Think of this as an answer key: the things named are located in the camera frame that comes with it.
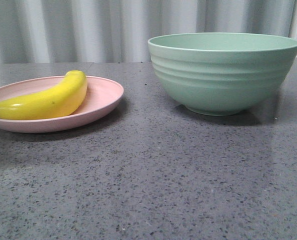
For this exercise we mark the pink plate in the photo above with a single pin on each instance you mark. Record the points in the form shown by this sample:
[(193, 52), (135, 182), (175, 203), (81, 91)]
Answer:
[(103, 96)]

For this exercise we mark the white pleated curtain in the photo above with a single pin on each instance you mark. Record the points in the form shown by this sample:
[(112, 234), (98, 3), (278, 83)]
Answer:
[(104, 31)]

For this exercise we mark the green ribbed bowl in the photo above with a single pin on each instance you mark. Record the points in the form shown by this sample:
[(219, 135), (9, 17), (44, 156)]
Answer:
[(221, 73)]

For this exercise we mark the yellow banana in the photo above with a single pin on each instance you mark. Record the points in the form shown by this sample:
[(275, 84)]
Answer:
[(58, 101)]

